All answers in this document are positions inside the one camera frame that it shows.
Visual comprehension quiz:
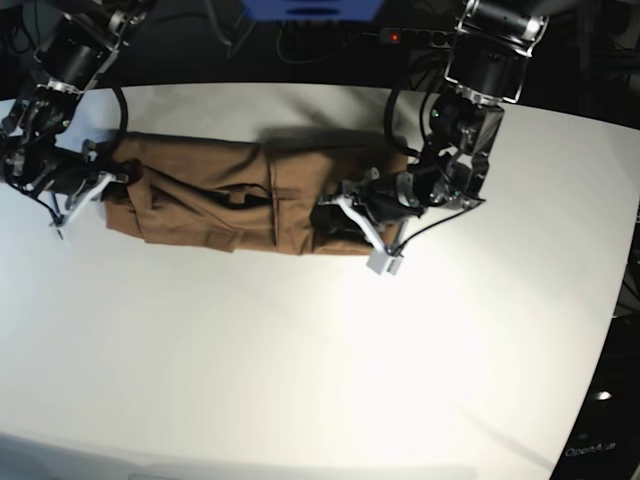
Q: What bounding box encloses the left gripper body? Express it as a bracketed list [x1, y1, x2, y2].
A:
[317, 168, 426, 255]

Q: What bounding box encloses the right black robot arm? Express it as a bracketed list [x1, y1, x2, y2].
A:
[1, 0, 156, 233]

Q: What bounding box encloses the black power strip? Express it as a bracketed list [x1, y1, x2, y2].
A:
[379, 27, 455, 49]

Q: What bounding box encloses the brown T-shirt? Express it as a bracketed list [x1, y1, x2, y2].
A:
[104, 129, 407, 255]

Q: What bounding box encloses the blue box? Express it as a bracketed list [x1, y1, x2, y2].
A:
[243, 0, 383, 22]

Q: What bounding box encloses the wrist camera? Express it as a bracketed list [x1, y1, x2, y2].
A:
[367, 250, 404, 275]
[49, 223, 65, 241]

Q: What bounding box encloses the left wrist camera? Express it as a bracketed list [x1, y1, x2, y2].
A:
[367, 250, 404, 275]

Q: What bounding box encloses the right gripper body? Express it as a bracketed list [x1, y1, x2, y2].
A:
[1, 139, 130, 231]

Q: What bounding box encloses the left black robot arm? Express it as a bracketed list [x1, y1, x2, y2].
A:
[311, 1, 553, 259]

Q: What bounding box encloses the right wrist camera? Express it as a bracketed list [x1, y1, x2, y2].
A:
[49, 223, 65, 241]

